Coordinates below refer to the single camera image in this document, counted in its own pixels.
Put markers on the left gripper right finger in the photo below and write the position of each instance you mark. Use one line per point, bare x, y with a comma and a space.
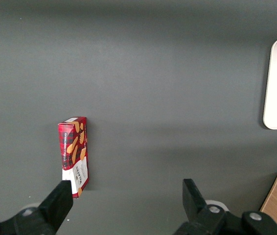
197, 210

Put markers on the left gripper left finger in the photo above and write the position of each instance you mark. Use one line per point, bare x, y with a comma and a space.
55, 208

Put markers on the red tartan shortbread box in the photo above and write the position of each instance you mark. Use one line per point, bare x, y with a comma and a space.
76, 149

